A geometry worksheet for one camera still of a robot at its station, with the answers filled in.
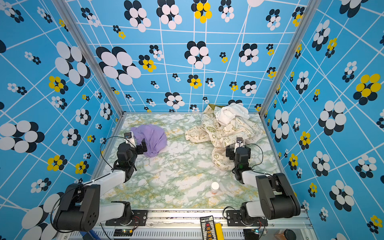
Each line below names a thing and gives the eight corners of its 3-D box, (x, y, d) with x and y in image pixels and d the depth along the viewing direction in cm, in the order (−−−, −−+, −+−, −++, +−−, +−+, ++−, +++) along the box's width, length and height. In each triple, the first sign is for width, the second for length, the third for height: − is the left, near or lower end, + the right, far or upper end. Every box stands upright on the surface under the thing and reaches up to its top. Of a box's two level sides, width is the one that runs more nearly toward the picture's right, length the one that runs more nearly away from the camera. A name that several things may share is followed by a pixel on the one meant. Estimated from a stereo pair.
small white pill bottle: (211, 194, 83) (212, 190, 77) (210, 186, 86) (211, 181, 80) (218, 194, 83) (219, 190, 77) (217, 186, 86) (218, 181, 80)
